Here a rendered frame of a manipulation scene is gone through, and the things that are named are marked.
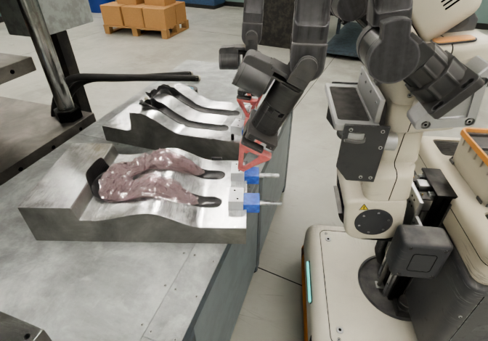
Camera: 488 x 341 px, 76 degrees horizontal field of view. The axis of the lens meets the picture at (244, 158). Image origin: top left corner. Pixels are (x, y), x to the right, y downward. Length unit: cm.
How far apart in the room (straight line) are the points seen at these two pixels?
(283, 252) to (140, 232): 112
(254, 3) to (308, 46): 44
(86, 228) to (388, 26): 72
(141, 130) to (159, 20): 460
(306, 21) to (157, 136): 67
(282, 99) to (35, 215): 60
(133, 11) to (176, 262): 531
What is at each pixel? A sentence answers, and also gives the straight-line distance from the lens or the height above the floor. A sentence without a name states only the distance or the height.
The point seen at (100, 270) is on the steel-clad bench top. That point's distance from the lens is 79.
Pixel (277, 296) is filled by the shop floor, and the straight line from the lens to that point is 163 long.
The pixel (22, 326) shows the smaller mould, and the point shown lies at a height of 87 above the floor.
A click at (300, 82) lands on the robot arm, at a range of 56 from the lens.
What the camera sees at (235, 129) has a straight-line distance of 97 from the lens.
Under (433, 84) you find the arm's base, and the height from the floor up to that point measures 120.
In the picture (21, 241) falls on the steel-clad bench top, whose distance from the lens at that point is 94.
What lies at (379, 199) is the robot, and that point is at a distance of 93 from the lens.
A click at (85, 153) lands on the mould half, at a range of 96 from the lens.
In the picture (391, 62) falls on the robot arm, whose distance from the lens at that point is 56.
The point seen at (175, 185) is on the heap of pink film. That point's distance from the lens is 78.
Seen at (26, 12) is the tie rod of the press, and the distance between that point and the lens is 133.
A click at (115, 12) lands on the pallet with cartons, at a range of 606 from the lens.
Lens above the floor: 139
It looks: 36 degrees down
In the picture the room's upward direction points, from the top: straight up
